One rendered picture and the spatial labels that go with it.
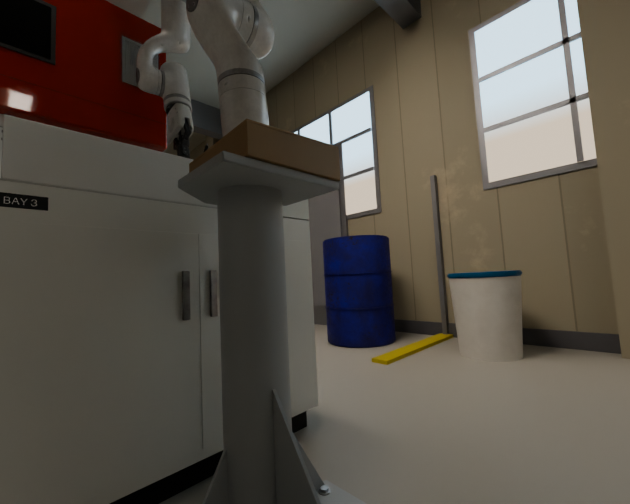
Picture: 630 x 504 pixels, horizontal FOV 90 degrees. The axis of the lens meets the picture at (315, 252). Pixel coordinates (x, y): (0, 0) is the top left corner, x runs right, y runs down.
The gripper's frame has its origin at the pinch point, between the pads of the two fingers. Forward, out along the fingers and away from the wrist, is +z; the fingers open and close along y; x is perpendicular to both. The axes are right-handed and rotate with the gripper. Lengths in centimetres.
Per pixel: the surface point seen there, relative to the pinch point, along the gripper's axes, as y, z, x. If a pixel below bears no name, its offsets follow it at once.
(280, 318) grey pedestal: 26, 56, 6
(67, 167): 1.8, 12.9, -29.2
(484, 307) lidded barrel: 16, 70, 177
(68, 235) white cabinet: -1.3, 28.7, -28.9
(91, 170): 1.8, 12.6, -24.5
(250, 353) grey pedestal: 23, 63, -1
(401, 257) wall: -66, 12, 245
